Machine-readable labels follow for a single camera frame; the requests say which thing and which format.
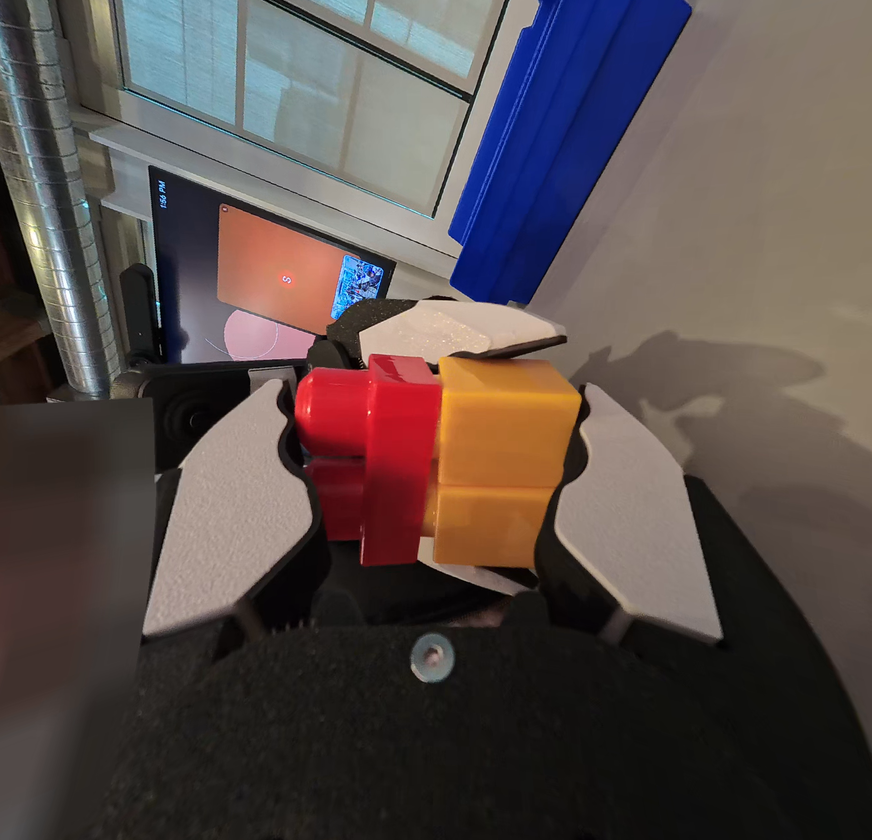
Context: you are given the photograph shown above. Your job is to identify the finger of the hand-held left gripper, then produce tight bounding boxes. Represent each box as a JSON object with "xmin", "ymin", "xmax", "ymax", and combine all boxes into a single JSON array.
[
  {"xmin": 416, "ymin": 538, "xmax": 532, "ymax": 598},
  {"xmin": 357, "ymin": 299, "xmax": 568, "ymax": 367}
]

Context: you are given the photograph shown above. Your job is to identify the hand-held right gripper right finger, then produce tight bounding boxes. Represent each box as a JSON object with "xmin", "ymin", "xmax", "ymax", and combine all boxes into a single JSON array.
[{"xmin": 537, "ymin": 383, "xmax": 724, "ymax": 645}]

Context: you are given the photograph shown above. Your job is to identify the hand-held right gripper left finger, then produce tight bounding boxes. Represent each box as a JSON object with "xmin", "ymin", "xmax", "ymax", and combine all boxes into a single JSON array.
[{"xmin": 142, "ymin": 374, "xmax": 329, "ymax": 641}]

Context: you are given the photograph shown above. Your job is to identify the yellow mega block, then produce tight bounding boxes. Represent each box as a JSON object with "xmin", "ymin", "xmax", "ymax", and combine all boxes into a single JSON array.
[{"xmin": 420, "ymin": 357, "xmax": 585, "ymax": 571}]

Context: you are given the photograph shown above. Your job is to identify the red mega block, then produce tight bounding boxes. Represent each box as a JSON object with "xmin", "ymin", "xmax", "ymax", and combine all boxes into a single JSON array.
[{"xmin": 295, "ymin": 354, "xmax": 448, "ymax": 570}]

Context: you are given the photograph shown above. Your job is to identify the blue storage bin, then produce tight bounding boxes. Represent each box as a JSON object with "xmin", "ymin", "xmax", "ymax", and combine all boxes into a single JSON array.
[{"xmin": 447, "ymin": 0, "xmax": 694, "ymax": 307}]

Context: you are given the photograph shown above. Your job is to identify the computer monitor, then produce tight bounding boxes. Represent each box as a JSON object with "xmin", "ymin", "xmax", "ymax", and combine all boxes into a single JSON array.
[{"xmin": 146, "ymin": 166, "xmax": 399, "ymax": 367}]

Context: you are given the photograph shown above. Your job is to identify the glass window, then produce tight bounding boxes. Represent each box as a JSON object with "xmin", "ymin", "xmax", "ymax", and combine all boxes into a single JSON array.
[{"xmin": 75, "ymin": 0, "xmax": 521, "ymax": 258}]

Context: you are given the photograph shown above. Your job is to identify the silver duct pipe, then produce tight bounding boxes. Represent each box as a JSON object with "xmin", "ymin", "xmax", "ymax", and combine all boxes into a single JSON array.
[{"xmin": 0, "ymin": 0, "xmax": 126, "ymax": 401}]

